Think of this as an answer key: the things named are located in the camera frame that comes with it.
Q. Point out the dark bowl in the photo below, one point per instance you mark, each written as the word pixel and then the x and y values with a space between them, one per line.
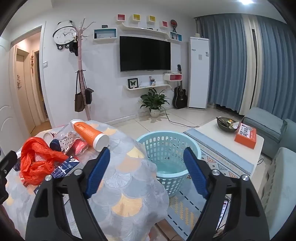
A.
pixel 224 126

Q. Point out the blue printed small box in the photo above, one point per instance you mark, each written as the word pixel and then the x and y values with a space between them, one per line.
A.
pixel 66 166

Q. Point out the yellow cube wall shelf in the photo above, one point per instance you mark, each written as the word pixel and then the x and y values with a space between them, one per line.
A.
pixel 151 19
pixel 136 17

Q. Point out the black hanging bag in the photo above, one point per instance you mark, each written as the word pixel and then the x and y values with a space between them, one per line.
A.
pixel 88 96

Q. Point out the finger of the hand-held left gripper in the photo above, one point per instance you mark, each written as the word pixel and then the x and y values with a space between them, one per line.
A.
pixel 5 166

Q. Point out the orange tissue box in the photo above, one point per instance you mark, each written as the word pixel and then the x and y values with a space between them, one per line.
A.
pixel 245 136

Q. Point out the black flat television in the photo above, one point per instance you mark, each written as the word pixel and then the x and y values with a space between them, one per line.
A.
pixel 145 53

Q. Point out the green potted plant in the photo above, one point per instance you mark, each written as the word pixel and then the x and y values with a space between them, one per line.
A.
pixel 153 100

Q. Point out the white curved low wall shelf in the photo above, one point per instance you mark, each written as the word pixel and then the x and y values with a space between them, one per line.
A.
pixel 148 87

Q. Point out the white curved long wall shelf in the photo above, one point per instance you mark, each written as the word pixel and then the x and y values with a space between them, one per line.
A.
pixel 143 29

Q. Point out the small round red fan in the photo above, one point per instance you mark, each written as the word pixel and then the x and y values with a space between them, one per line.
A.
pixel 173 24

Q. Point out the blue curtains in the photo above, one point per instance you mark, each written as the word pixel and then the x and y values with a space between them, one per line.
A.
pixel 226 60

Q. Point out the pen holder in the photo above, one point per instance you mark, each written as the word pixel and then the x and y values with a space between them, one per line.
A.
pixel 152 81

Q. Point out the dark blue round lid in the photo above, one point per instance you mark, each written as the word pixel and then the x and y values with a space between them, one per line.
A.
pixel 55 144

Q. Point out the pink coat rack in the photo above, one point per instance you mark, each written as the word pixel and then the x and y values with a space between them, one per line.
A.
pixel 80 64

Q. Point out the white paper cup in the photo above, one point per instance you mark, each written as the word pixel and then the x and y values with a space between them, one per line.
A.
pixel 48 136

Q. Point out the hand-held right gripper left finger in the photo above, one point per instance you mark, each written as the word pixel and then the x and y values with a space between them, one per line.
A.
pixel 99 172

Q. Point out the black acoustic guitar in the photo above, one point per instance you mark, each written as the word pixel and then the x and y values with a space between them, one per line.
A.
pixel 180 97

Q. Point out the light blue plastic basket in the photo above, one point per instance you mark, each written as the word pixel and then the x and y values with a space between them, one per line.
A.
pixel 166 148

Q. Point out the white refrigerator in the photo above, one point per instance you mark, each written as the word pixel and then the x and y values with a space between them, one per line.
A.
pixel 198 74

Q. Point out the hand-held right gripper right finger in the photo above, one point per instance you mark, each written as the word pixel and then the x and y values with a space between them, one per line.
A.
pixel 194 172

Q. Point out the white coffee table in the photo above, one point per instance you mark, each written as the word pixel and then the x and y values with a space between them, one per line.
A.
pixel 219 141

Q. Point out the small blue lined box shelf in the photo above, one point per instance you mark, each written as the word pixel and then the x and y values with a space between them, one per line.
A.
pixel 175 36

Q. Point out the grey upholstered seat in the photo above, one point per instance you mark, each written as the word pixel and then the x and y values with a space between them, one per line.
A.
pixel 281 185

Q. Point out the brown hanging bag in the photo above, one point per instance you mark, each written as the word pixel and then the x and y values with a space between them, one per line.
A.
pixel 79 102

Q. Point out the clear plastic bag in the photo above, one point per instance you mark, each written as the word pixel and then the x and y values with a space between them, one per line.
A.
pixel 62 131

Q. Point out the orange bottle with white cap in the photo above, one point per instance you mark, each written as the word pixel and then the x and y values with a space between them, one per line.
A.
pixel 89 133

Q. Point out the teal sofa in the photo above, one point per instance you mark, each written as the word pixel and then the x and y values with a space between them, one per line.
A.
pixel 266 125

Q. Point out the white and pink box shelf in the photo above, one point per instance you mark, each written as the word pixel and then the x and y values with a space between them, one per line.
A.
pixel 172 77

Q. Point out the white door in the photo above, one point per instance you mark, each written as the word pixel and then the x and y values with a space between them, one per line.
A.
pixel 11 104

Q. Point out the red cube wall shelf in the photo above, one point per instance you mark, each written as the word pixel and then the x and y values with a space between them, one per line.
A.
pixel 120 17
pixel 164 23

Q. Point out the panda wall clock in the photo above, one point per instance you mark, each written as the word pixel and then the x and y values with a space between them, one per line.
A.
pixel 63 34

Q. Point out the pink packet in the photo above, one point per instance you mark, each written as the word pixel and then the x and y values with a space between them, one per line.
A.
pixel 79 146

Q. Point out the wide blue lined box shelf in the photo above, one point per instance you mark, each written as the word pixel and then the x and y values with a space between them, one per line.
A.
pixel 105 33

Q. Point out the white light switch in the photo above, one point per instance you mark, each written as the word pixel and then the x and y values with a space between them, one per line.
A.
pixel 45 64

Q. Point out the framed butterfly picture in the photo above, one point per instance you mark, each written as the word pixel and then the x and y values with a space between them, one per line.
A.
pixel 133 83

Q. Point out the orange plastic bag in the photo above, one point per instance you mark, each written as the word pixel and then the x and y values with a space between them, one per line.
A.
pixel 38 162

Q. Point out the scale patterned tablecloth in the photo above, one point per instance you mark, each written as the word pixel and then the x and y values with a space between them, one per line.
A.
pixel 129 185

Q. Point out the patterned blue rug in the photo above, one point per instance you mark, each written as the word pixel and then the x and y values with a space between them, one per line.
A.
pixel 208 153

